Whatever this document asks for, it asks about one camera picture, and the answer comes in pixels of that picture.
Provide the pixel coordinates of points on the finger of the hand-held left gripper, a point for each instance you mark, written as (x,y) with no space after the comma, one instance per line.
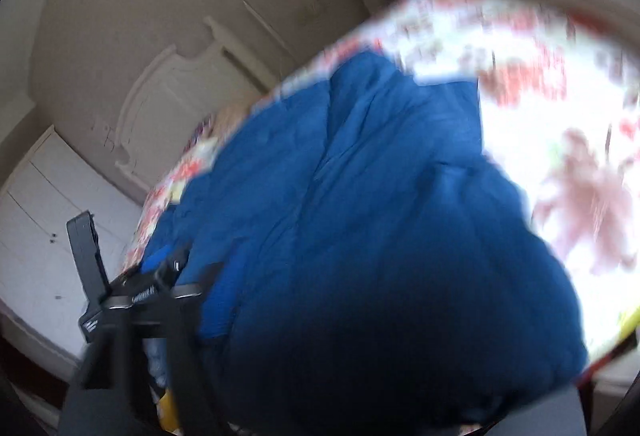
(175,266)

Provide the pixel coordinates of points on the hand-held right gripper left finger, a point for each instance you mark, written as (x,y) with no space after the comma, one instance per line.
(215,311)

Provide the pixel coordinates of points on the yellow item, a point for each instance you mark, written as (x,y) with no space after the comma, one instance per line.
(170,411)

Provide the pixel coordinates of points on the white cabinet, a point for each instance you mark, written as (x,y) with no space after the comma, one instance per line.
(45,236)

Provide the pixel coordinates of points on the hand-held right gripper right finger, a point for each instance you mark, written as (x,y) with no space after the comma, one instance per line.
(565,416)

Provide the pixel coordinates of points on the floral printed bed sheet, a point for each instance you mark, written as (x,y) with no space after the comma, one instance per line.
(550,66)

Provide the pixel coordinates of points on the blue garment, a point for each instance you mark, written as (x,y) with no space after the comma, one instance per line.
(380,226)

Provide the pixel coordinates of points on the white headboard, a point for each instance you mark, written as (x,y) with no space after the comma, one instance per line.
(170,116)

